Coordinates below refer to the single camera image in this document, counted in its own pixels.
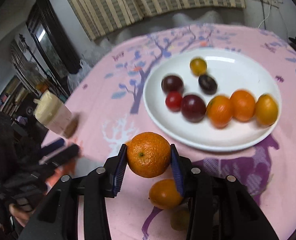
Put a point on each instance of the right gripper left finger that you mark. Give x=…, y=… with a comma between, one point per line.
x=56, y=216

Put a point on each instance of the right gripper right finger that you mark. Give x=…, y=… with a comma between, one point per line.
x=220, y=208

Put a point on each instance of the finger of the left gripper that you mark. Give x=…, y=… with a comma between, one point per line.
x=61, y=156
x=55, y=145

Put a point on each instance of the bumpy tangerine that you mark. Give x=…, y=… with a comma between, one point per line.
x=164, y=195

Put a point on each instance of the textured mandarin orange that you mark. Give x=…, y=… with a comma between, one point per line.
x=148, y=154

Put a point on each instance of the smooth orange fruit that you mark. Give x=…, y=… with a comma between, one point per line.
x=220, y=111

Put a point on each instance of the large dark plum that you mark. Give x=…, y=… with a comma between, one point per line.
x=193, y=108

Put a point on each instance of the red cherry tomato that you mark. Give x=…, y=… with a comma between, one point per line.
x=173, y=101

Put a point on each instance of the yellow kumquat fruit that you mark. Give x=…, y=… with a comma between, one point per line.
x=198, y=66

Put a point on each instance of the person's left hand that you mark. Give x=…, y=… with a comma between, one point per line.
x=20, y=215

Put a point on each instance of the white plastic bag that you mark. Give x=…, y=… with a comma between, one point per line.
x=73, y=80

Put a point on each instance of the pink patterned tablecloth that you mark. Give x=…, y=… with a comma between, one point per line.
x=111, y=108

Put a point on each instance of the small orange on plate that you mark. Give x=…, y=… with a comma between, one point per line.
x=243, y=105

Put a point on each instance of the dark plum on plate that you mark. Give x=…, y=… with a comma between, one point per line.
x=172, y=83

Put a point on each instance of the dark framed mirror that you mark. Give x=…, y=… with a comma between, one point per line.
x=51, y=40

